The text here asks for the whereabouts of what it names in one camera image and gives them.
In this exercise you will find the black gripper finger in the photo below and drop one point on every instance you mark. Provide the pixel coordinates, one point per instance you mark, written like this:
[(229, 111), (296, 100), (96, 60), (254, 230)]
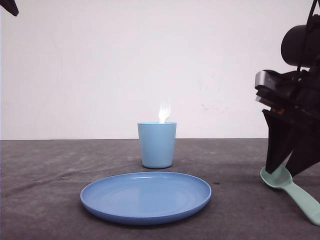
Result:
[(283, 136), (303, 146), (10, 6)]

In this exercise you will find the blue plastic plate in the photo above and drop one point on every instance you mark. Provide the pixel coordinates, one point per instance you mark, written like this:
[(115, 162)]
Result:
[(146, 198)]

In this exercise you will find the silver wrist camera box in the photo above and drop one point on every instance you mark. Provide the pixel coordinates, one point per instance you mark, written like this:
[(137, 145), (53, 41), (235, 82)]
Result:
[(267, 79)]

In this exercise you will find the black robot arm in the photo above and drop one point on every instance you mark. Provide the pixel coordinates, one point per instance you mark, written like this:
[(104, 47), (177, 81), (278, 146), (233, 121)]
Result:
[(300, 47)]

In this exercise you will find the light blue plastic cup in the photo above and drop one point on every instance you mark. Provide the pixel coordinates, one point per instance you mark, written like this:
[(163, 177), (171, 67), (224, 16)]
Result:
[(157, 144)]

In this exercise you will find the mint green plastic spoon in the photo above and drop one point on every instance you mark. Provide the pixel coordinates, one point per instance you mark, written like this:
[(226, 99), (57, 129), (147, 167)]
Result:
[(281, 179)]

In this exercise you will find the white plastic fork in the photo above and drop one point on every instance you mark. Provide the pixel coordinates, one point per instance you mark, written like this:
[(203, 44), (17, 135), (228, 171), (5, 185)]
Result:
[(164, 111)]

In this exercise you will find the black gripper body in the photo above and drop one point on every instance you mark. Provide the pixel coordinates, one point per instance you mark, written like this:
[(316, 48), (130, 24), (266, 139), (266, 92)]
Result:
[(297, 97)]

